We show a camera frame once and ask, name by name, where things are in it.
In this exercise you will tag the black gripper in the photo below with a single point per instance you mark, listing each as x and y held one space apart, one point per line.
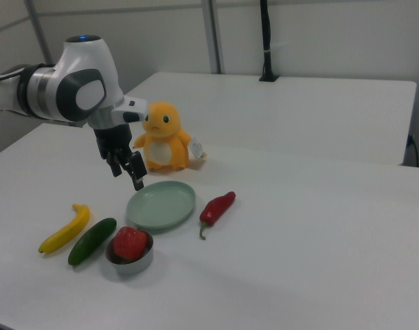
113 139

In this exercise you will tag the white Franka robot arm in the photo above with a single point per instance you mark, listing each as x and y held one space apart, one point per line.
82 62

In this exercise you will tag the red apple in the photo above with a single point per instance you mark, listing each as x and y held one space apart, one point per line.
128 242

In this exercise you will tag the white plush toy tag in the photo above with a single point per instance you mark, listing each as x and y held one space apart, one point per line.
199 148

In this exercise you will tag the green cucumber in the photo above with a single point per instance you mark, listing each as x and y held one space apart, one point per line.
92 240

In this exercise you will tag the black clamped pole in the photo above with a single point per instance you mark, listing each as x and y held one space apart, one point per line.
265 34

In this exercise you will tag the grey metal bowl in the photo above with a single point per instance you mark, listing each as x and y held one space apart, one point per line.
138 265

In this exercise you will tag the red chili pepper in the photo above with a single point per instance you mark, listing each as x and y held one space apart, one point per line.
216 208

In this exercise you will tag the orange dinosaur plush toy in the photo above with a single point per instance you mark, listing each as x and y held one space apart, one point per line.
161 137

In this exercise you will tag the aluminium partition post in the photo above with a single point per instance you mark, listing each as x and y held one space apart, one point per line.
41 31
214 34

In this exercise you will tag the yellow banana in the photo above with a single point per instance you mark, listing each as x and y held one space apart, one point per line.
72 227

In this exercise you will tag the white side table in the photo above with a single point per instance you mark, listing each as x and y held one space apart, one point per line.
281 113

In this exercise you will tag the pale green plate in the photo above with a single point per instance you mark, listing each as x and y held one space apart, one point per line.
161 206

